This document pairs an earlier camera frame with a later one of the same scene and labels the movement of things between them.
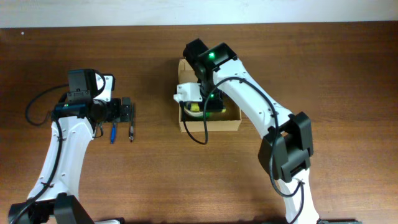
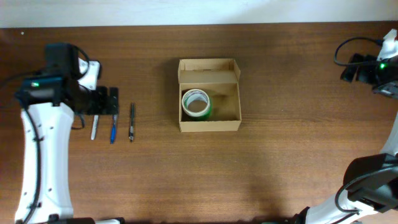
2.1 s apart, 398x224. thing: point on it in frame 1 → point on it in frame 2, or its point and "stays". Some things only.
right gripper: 214,103 → 351,68
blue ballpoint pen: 113,135 stays
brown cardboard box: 229,120 stays
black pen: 131,137 stays
